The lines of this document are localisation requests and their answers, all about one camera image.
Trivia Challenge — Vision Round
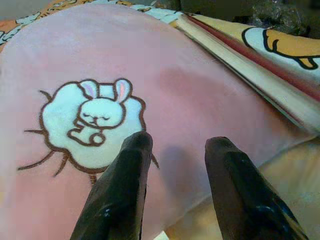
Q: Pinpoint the pink bunny print pillow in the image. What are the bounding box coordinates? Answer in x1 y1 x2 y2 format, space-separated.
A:
0 3 316 240

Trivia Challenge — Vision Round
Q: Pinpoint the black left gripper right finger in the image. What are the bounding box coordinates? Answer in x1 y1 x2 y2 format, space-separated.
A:
204 136 310 240

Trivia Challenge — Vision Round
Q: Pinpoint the orange cartoon print blanket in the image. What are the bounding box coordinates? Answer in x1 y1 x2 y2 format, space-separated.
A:
0 0 320 240

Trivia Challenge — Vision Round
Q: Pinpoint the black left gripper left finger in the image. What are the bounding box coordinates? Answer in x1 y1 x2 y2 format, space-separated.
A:
69 131 154 240

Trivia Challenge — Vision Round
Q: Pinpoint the dark fuzzy fabric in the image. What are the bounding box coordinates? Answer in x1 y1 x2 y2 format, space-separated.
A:
154 0 320 35

